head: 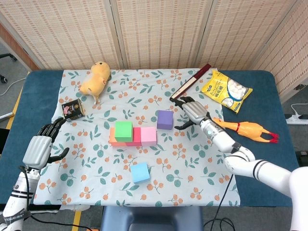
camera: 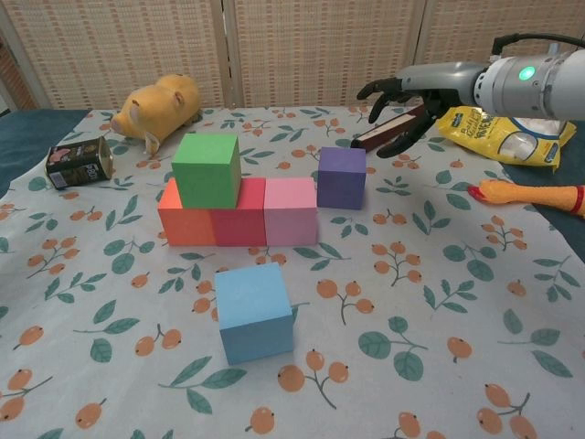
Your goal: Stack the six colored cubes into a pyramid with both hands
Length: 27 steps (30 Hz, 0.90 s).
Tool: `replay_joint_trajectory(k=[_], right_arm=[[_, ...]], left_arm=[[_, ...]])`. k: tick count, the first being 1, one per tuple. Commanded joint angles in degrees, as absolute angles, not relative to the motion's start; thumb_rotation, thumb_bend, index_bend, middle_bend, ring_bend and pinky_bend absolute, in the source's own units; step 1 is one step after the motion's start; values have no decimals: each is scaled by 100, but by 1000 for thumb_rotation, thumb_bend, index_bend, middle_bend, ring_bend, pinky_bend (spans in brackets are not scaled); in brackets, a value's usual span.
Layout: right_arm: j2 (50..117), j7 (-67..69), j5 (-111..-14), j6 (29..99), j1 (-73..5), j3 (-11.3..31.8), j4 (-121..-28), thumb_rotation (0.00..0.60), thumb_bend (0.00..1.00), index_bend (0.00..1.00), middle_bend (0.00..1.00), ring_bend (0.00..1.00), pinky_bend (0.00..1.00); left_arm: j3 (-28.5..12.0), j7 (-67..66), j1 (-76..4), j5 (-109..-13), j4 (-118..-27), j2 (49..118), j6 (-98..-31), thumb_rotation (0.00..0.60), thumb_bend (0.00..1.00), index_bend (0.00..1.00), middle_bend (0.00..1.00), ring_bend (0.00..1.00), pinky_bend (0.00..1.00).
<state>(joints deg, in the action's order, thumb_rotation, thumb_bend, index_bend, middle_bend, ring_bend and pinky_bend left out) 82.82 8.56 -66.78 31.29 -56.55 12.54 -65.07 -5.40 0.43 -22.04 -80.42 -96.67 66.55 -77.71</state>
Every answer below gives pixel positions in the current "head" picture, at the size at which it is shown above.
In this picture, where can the black office chair base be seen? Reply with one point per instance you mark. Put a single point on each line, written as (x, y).
(7, 57)

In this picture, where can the dark red long box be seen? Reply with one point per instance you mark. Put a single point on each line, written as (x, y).
(190, 83)

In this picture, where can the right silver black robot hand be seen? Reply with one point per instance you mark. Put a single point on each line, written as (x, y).
(196, 111)

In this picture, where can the orange cube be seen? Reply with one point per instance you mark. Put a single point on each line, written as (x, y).
(111, 139)

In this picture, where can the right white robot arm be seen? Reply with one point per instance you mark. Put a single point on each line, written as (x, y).
(264, 170)

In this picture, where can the green cube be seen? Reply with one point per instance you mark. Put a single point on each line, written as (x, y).
(124, 131)

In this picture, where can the floral print tablecloth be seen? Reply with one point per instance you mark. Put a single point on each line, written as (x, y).
(180, 173)

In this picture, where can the yellow rubber chicken toy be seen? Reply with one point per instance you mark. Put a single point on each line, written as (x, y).
(247, 128)

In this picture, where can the dark teal table padding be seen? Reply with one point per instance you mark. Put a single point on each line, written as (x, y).
(31, 96)

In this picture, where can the black box beside table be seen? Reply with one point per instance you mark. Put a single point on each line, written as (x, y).
(3, 142)

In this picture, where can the white power strip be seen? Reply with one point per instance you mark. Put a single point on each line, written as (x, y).
(297, 119)

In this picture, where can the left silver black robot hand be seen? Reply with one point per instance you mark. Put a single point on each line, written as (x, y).
(37, 151)

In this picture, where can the red cube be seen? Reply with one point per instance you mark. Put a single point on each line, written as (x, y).
(137, 138)

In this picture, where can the yellow cotton ball bag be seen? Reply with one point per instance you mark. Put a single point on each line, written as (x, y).
(223, 91)

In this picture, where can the light blue cube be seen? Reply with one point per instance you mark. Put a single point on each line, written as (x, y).
(140, 173)

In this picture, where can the pink cube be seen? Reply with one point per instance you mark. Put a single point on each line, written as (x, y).
(148, 136)

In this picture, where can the purple cube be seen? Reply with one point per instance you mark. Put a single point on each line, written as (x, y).
(165, 119)

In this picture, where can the yellow plush pig toy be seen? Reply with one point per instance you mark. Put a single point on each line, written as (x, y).
(95, 80)

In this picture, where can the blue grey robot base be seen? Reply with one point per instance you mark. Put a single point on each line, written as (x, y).
(151, 219)

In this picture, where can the bamboo folding screen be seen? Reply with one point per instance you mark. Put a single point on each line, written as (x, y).
(163, 33)

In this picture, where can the black tin can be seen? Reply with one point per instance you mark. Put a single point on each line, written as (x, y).
(73, 110)

